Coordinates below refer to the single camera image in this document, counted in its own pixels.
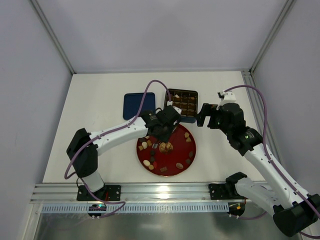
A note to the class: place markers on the slotted cable duct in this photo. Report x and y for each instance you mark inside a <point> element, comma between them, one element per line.
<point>133,208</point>

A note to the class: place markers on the red round plate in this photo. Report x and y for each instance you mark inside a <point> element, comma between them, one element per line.
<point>170,158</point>

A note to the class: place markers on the blue tin lid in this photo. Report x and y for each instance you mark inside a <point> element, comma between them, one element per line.
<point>132,101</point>

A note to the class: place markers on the blue chocolate tin box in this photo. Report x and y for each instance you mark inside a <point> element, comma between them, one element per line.
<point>188,102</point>

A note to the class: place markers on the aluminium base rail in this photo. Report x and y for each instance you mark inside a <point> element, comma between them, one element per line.
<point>128,192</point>

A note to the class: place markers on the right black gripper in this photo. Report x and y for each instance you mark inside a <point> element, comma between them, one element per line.
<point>208,118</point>

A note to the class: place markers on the brown oval chocolate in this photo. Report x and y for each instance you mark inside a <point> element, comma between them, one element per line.
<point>179,165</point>

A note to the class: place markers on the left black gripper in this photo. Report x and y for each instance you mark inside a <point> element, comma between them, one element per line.
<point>164,131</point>

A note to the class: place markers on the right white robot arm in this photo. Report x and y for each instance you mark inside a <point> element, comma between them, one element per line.
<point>292,208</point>

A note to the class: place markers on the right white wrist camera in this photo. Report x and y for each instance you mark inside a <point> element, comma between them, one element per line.
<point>226,97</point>

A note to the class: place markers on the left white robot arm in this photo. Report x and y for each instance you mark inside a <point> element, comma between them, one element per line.
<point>85,147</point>

